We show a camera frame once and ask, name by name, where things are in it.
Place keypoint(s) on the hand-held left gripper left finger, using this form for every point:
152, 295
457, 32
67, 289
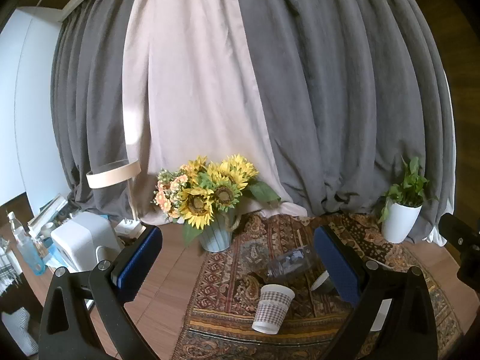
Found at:
138, 260

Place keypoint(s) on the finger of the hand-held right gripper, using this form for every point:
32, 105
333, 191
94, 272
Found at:
459, 247

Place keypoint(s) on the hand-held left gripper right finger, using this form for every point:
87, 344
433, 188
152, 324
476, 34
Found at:
337, 266

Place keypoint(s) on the houndstooth paper cup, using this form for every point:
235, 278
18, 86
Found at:
272, 307

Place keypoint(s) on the white dish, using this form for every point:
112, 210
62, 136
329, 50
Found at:
320, 282

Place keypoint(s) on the clear plastic bottle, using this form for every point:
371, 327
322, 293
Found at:
290, 264

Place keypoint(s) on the white appliance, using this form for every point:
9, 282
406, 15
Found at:
78, 237

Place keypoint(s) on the white plant pot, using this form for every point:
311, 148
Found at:
399, 221

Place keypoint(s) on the white object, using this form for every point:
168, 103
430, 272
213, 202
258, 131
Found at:
380, 317

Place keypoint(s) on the green potted plant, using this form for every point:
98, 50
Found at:
407, 189

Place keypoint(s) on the light blue ribbed vase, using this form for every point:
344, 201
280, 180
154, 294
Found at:
215, 239

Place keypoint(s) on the patterned woven mat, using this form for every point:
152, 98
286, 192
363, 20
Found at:
225, 288

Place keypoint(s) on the sunflower bouquet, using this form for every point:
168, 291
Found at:
210, 195

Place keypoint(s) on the stack of books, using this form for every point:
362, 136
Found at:
47, 212

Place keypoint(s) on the clear bottle with blue liquid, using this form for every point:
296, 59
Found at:
32, 258

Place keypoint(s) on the striped cloth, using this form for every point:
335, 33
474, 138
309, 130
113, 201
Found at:
17, 326

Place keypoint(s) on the grey curtain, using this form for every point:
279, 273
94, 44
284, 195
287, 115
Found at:
356, 101
90, 112

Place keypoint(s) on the white wardrobe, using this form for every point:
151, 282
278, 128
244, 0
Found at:
26, 120

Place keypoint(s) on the beige curtain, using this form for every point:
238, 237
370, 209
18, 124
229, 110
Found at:
195, 82

